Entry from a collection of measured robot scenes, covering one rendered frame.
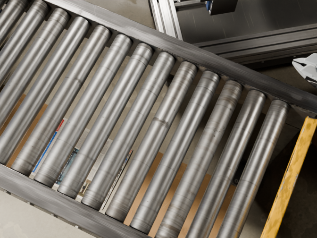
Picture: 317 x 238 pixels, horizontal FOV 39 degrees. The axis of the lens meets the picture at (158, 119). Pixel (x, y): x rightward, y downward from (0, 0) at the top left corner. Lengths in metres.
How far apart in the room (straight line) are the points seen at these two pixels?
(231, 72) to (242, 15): 0.84
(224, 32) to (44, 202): 1.16
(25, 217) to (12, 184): 0.82
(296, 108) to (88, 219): 0.59
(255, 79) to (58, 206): 0.59
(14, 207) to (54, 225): 0.18
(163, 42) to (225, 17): 0.81
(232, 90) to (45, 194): 0.53
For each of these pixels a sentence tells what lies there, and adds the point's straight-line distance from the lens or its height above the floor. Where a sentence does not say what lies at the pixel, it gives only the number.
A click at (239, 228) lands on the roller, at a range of 1.09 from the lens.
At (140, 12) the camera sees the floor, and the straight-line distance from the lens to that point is 2.25.
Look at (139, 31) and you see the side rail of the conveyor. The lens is 1.25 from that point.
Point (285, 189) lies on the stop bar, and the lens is 1.10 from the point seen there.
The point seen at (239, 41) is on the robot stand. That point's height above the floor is 0.23.
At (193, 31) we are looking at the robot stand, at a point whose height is 0.21.
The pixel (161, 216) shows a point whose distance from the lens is 1.88.
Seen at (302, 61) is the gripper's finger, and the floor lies 0.78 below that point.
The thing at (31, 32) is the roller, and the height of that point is 0.79.
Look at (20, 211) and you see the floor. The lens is 1.96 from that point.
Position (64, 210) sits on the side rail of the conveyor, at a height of 0.80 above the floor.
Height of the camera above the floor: 1.86
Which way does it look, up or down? 69 degrees down
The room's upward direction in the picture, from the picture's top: 1 degrees clockwise
